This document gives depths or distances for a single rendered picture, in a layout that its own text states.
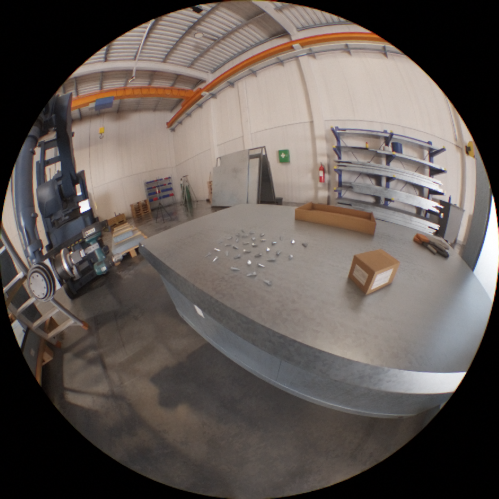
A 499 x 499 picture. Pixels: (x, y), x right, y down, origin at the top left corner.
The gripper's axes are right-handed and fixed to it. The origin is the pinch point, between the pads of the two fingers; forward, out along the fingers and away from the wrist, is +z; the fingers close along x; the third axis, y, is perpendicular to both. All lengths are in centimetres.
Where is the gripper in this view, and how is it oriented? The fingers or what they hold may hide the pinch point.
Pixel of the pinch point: (96, 246)
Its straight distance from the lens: 85.3
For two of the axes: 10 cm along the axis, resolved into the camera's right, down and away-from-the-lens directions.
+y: -2.5, -9.1, -3.2
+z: 6.0, -4.1, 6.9
